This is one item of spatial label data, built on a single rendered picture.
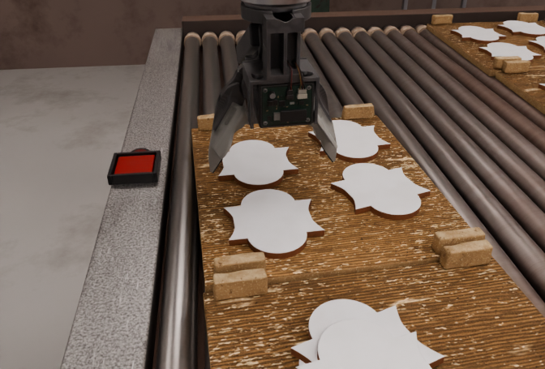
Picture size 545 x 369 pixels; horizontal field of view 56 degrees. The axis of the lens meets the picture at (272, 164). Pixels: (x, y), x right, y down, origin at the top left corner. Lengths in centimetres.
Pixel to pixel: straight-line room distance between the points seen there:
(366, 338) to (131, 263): 31
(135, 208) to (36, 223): 172
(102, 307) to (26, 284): 155
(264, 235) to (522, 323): 30
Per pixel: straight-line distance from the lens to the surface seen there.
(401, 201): 73
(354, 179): 77
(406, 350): 51
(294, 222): 67
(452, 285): 63
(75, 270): 216
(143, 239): 72
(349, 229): 69
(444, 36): 155
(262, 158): 81
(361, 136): 89
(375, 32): 161
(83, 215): 246
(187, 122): 100
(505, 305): 63
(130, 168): 85
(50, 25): 428
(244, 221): 68
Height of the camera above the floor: 135
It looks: 30 degrees down
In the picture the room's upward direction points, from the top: straight up
